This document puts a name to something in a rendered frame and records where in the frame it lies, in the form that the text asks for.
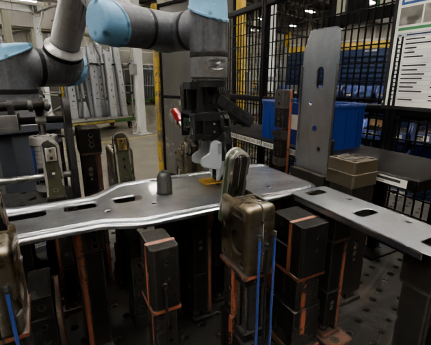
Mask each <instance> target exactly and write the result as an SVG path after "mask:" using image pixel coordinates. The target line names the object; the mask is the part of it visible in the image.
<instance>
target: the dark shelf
mask: <svg viewBox="0 0 431 345"><path fill-rule="evenodd" d="M261 133H262V125H260V124H256V123H253V124H252V126H251V128H249V127H245V128H244V127H240V126H238V125H231V138H233V139H236V140H240V141H242V142H246V143H249V144H253V145H255V146H259V147H262V148H265V149H269V150H271V151H273V148H274V147H273V144H274V140H273V139H269V138H264V137H262V136H261ZM345 153H355V154H359V155H364V156H368V157H372V158H376V159H378V169H377V171H378V172H377V178H376V182H377V183H381V184H384V185H386V186H391V187H393V188H397V189H400V190H404V191H407V192H410V193H413V194H416V193H419V192H423V191H426V190H431V159H428V158H424V157H418V156H414V155H409V154H405V153H398V152H395V151H388V150H384V149H378V148H374V147H370V146H364V145H361V146H360V147H356V148H351V149H341V150H336V151H334V155H340V154H345ZM295 154H296V146H295V145H294V144H290V146H289V156H292V157H295Z"/></svg>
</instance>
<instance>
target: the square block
mask: <svg viewBox="0 0 431 345"><path fill-rule="evenodd" d="M377 169H378V159H376V158H372V157H368V156H364V155H359V154H355V153H345V154H340V155H331V156H330V157H329V159H328V167H327V173H326V180H327V187H329V188H332V189H335V190H338V191H340V192H343V193H346V194H349V195H351V196H354V197H356V198H359V199H362V200H364V201H367V202H370V203H371V200H372V195H373V190H374V185H375V184H376V178H377V172H378V171H377ZM354 214H356V215H357V216H362V217H364V216H369V215H370V209H365V210H362V211H359V212H355V213H354ZM366 238H367V235H365V234H364V233H361V232H360V231H357V230H356V229H352V236H351V237H350V239H349V240H348V245H347V251H346V256H345V267H344V273H343V283H342V289H341V300H340V306H339V308H340V307H342V306H345V305H347V304H349V303H352V302H354V301H357V300H358V299H360V296H361V295H360V294H359V293H358V292H356V291H355V290H357V289H359V286H360V281H361V272H362V267H363V256H364V252H365V243H366Z"/></svg>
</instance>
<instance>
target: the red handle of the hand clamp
mask: <svg viewBox="0 0 431 345"><path fill-rule="evenodd" d="M171 113H172V115H173V117H174V119H175V121H176V123H177V125H178V126H179V128H180V130H181V114H180V112H179V110H178V109H177V108H173V109H172V110H171ZM196 147H197V144H195V142H194V141H193V140H192V139H190V148H191V150H194V149H196Z"/></svg>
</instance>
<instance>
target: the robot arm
mask: <svg viewBox="0 0 431 345"><path fill-rule="evenodd" d="M86 26H87V27H88V33H89V35H90V37H91V38H92V39H93V41H95V42H96V43H98V44H103V45H109V46H111V47H117V48H120V47H129V48H138V49H150V50H155V51H157V52H162V53H172V52H175V51H190V77H191V78H194V80H192V82H183V111H181V135H182V136H184V135H190V139H192V140H201V142H200V149H199V150H198V151H197V152H195V153H193V154H192V161H193V162H194V163H197V164H201V166H202V167H203V168H209V170H210V173H211V178H213V175H215V174H216V181H219V180H220V178H221V176H222V174H223V172H224V161H225V157H226V154H227V153H228V151H229V150H230V149H231V124H230V119H231V120H232V121H234V123H235V124H236V125H238V126H240V127H244V128H245V127H249V128H251V126H252V124H253V122H254V120H255V117H253V116H251V114H250V113H249V112H247V111H246V110H243V109H242V108H240V107H239V106H238V105H236V104H234V103H233V102H232V101H230V100H229V99H227V98H226V97H225V96H223V95H222V94H220V93H218V87H226V80H224V78H227V72H228V58H227V57H228V54H227V53H228V9H227V0H189V6H188V10H186V11H182V12H174V13H172V12H164V11H161V10H154V9H150V8H145V7H140V6H137V5H133V4H132V3H131V2H130V0H57V7H56V11H55V18H54V22H53V28H52V32H51V37H49V38H46V39H45V40H44V43H43V47H42V49H38V48H33V45H32V44H31V43H30V42H14V43H4V44H0V102H6V100H13V102H27V100H31V101H41V98H40V95H39V90H38V87H71V86H78V85H80V84H81V83H82V82H83V81H84V79H85V78H86V75H87V70H88V69H87V68H86V66H87V61H86V58H85V56H84V54H83V51H82V50H81V48H80V47H81V42H82V40H83V35H84V32H85V29H86ZM188 117H189V118H188ZM183 118H188V119H187V124H190V126H189V127H185V130H183ZM216 138H219V141H218V140H217V139H216Z"/></svg>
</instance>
